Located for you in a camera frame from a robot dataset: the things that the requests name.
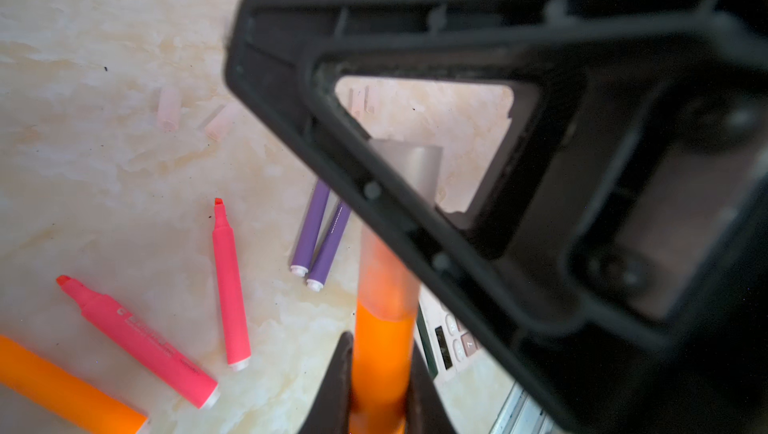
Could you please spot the translucent pink cap left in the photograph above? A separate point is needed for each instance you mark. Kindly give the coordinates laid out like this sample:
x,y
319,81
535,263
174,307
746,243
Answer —
x,y
169,109

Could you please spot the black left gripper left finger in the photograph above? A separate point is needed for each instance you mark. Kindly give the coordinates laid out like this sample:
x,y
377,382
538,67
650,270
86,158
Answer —
x,y
329,413

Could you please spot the purple highlighter pen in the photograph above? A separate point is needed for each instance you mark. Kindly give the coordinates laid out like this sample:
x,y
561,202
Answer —
x,y
324,259
309,233

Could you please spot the orange highlighter pen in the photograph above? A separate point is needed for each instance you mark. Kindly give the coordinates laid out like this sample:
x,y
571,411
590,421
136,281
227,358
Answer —
x,y
387,307
64,394

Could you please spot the translucent pen cap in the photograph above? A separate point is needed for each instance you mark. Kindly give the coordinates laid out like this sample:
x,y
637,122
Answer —
x,y
418,165

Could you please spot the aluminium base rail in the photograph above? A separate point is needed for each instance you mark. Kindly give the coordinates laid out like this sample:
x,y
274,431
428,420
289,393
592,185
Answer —
x,y
520,414

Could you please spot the purple highlighter pen upper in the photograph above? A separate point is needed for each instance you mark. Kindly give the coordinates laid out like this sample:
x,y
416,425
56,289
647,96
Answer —
x,y
309,233

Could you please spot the pink highlighter pen right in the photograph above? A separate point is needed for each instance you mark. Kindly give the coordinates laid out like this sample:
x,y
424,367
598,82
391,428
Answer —
x,y
231,300

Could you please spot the pink highlighter pen left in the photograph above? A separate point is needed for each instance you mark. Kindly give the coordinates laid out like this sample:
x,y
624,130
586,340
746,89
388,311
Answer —
x,y
144,344

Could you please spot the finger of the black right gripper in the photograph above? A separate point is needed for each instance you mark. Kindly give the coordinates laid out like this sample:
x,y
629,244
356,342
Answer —
x,y
614,257

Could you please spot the pink white calculator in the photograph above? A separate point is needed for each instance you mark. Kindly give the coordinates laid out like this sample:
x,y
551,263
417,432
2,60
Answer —
x,y
446,345

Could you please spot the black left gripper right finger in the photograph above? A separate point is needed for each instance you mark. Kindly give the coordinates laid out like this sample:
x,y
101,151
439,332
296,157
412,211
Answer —
x,y
425,411

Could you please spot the translucent pink cap right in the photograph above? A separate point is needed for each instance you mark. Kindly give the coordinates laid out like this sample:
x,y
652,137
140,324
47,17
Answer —
x,y
220,125

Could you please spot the pink highlighter pen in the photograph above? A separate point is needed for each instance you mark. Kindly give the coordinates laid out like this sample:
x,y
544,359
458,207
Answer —
x,y
144,344
231,300

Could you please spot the translucent pink cap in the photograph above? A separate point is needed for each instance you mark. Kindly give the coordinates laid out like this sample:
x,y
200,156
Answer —
x,y
220,125
169,109

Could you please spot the purple highlighter pen lower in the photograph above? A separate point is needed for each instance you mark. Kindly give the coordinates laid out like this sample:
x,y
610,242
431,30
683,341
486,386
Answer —
x,y
324,259

